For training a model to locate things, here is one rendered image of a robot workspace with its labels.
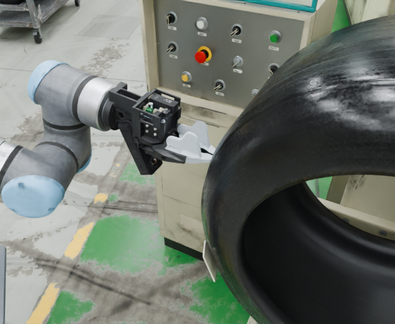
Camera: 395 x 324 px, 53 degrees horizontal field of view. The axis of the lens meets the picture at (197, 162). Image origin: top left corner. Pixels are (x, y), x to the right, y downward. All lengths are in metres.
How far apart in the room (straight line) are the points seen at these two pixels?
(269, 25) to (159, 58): 0.43
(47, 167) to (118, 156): 1.94
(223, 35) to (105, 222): 1.31
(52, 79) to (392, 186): 0.73
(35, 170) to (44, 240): 1.55
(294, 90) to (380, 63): 0.09
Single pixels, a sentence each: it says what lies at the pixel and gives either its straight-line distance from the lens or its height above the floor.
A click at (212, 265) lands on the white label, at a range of 0.70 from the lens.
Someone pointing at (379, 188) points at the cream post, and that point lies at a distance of 0.97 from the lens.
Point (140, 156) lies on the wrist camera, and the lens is 0.72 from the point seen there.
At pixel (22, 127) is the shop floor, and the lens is 3.14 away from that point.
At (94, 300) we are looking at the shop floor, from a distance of 1.97.
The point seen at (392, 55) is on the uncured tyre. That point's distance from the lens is 0.48.
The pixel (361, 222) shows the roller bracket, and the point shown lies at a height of 0.94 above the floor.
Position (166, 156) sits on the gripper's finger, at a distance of 0.66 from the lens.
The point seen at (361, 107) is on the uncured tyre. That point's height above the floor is 1.43.
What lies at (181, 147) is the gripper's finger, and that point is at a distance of 0.66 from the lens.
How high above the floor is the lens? 1.64
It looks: 40 degrees down
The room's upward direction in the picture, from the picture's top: straight up
